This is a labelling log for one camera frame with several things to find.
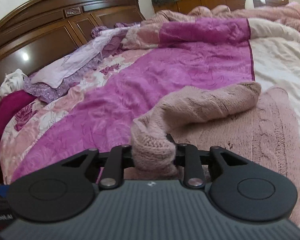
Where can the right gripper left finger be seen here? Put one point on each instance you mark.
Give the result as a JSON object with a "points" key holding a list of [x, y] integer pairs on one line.
{"points": [[118, 159]]}

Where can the magenta patchwork quilt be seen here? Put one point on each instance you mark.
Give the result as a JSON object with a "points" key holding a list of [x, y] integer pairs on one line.
{"points": [[153, 61]]}

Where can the dark wooden headboard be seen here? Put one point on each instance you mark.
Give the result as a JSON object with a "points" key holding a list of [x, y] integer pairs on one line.
{"points": [[41, 31]]}

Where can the wooden side cabinet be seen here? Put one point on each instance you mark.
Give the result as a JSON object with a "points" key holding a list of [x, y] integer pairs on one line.
{"points": [[185, 6]]}

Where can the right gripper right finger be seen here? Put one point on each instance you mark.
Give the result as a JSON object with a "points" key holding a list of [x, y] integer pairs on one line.
{"points": [[191, 159]]}

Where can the lilac ruffled pillow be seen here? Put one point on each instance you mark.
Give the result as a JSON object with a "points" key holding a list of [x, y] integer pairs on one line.
{"points": [[54, 80]]}

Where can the pink knit cardigan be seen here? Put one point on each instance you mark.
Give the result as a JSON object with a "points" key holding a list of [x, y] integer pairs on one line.
{"points": [[259, 125]]}

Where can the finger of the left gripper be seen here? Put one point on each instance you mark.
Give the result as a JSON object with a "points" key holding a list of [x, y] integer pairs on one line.
{"points": [[4, 190]]}

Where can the dusty pink blanket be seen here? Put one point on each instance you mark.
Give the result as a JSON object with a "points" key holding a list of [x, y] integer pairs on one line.
{"points": [[288, 15]]}

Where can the white crumpled cloth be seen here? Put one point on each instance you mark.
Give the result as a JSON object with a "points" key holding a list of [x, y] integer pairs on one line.
{"points": [[12, 82]]}

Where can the magenta pillow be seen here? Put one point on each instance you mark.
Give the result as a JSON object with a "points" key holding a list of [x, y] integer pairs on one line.
{"points": [[11, 105]]}

